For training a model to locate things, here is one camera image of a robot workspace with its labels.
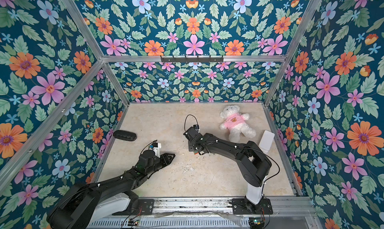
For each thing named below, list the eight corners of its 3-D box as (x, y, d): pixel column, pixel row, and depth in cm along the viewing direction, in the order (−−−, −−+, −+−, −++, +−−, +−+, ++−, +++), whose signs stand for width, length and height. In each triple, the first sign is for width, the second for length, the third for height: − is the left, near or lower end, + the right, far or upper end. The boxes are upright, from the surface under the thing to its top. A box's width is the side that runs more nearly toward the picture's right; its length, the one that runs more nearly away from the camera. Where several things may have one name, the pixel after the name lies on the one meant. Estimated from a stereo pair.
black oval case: (114, 137, 102) (111, 134, 99) (119, 130, 106) (117, 127, 103) (133, 143, 99) (130, 140, 96) (138, 135, 103) (136, 132, 100)
